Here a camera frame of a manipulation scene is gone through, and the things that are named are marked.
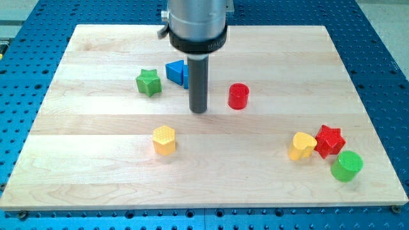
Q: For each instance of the green cylinder block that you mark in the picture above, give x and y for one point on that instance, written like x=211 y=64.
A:
x=347 y=165

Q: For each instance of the light wooden board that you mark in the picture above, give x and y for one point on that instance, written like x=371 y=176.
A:
x=91 y=145

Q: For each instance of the red star block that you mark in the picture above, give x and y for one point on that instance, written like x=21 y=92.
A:
x=329 y=141

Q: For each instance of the yellow heart block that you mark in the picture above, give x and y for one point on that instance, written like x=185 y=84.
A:
x=302 y=146

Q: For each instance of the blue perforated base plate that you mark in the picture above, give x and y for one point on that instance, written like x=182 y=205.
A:
x=371 y=37

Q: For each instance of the red cylinder block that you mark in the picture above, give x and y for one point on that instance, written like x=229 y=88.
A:
x=238 y=96

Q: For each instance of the blue triangle block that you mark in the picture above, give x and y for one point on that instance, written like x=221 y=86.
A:
x=174 y=72

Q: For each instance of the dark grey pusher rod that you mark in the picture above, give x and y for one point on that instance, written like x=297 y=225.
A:
x=198 y=82

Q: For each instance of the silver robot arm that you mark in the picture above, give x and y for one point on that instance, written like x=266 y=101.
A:
x=195 y=26

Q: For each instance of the green star block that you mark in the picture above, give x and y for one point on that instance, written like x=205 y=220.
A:
x=148 y=82

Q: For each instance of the yellow hexagon block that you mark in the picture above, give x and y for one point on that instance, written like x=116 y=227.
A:
x=164 y=140

